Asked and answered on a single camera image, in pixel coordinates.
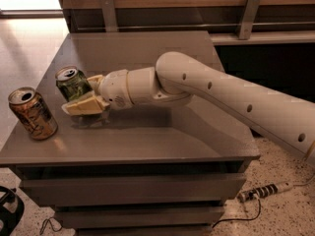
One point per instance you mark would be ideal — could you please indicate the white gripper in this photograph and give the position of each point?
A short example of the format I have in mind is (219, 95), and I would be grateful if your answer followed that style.
(114, 89)

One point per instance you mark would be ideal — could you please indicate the right metal bracket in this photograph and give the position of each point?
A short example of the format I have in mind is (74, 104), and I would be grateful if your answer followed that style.
(247, 20)

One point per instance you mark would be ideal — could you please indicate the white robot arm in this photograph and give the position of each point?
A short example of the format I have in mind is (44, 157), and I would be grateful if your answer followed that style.
(286, 120)

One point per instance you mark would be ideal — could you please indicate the wooden wall shelf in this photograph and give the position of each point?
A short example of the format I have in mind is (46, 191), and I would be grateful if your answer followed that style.
(277, 21)

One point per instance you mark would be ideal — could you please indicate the white power strip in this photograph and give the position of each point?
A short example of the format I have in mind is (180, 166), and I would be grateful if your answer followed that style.
(264, 191)

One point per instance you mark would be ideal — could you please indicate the orange soda can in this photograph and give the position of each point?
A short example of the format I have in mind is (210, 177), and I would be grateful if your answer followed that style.
(30, 108)

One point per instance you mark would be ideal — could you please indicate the grey drawer cabinet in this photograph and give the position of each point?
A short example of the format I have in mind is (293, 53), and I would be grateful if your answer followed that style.
(145, 171)

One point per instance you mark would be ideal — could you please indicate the green soda can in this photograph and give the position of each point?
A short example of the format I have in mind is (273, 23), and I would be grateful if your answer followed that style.
(72, 83)

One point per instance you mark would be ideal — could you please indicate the black chair base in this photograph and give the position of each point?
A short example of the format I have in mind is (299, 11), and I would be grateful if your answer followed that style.
(11, 210)

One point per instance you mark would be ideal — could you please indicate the metal bracket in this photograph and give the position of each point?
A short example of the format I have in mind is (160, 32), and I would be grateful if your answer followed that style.
(247, 20)
(109, 15)

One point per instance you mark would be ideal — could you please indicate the left metal bracket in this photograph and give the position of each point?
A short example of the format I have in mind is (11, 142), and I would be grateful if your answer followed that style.
(109, 15)

